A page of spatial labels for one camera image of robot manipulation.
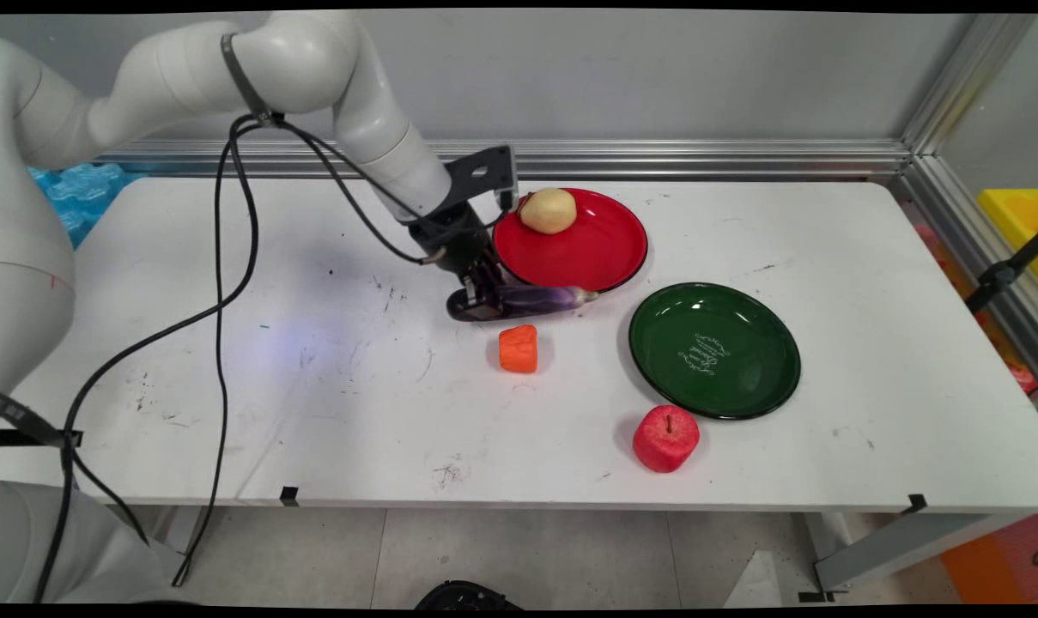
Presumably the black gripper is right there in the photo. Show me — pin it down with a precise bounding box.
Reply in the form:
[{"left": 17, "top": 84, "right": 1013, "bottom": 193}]
[{"left": 407, "top": 204, "right": 511, "bottom": 324}]

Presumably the dark purple toy eggplant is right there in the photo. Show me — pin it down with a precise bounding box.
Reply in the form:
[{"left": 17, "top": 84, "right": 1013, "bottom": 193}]
[{"left": 484, "top": 285, "right": 601, "bottom": 317}]

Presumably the orange toy carrot chunk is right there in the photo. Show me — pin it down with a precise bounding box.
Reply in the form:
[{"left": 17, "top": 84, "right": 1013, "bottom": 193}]
[{"left": 498, "top": 324, "right": 539, "bottom": 375}]

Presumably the beige toy potato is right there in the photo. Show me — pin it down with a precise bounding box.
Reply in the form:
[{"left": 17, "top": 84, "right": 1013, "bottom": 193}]
[{"left": 519, "top": 187, "right": 578, "bottom": 235}]

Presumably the red round plate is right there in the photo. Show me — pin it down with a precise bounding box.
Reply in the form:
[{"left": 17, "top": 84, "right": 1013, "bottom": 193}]
[{"left": 492, "top": 187, "right": 649, "bottom": 294}]

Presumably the red toy apple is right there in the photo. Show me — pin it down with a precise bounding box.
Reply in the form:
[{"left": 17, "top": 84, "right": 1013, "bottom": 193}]
[{"left": 632, "top": 404, "right": 701, "bottom": 474}]

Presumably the dark green round plate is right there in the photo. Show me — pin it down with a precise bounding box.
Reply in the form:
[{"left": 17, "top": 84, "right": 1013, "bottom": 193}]
[{"left": 628, "top": 282, "right": 802, "bottom": 421}]

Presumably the black round floor object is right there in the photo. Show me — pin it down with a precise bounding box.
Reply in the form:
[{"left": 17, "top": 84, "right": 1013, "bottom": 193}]
[{"left": 414, "top": 580, "right": 524, "bottom": 610}]

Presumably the blue foam floor tile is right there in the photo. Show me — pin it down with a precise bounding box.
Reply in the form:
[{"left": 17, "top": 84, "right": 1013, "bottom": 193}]
[{"left": 27, "top": 161, "right": 146, "bottom": 250}]

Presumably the grey metal table leg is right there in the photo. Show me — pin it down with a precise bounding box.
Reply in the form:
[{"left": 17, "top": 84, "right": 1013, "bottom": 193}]
[{"left": 802, "top": 512, "right": 1022, "bottom": 595}]

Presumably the yellow plastic bin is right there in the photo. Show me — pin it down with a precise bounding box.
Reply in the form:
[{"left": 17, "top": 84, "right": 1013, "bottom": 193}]
[{"left": 976, "top": 188, "right": 1038, "bottom": 284}]

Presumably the orange box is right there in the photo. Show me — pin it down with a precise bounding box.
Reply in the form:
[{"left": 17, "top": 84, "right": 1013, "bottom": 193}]
[{"left": 939, "top": 515, "right": 1038, "bottom": 604}]

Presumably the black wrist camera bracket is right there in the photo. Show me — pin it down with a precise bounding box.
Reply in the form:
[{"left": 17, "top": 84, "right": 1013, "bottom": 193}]
[{"left": 440, "top": 145, "right": 519, "bottom": 215}]

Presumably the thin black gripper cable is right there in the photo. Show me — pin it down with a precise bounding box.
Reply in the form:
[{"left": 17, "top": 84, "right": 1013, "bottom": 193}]
[{"left": 265, "top": 117, "right": 447, "bottom": 265}]

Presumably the aluminium frame rail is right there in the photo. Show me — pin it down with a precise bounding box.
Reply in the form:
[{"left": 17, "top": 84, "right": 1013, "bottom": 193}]
[
  {"left": 889, "top": 154, "right": 1038, "bottom": 383},
  {"left": 94, "top": 137, "right": 914, "bottom": 181}
]

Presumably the long black hanging cable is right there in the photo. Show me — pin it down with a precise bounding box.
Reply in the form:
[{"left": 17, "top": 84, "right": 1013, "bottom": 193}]
[
  {"left": 33, "top": 116, "right": 264, "bottom": 603},
  {"left": 171, "top": 116, "right": 264, "bottom": 590}
]

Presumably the black strap on arm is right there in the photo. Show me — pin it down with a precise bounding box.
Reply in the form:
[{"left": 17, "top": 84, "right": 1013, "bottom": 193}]
[{"left": 220, "top": 32, "right": 284, "bottom": 129}]

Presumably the black strap on base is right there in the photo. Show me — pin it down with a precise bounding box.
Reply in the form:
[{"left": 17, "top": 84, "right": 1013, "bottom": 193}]
[{"left": 0, "top": 391, "right": 83, "bottom": 449}]

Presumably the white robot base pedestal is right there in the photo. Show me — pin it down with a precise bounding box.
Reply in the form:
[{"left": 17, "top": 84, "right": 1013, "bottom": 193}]
[{"left": 0, "top": 479, "right": 195, "bottom": 603}]

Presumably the aluminium frame post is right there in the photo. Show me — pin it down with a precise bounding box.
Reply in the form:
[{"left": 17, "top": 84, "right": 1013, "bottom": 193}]
[{"left": 900, "top": 13, "right": 1038, "bottom": 157}]

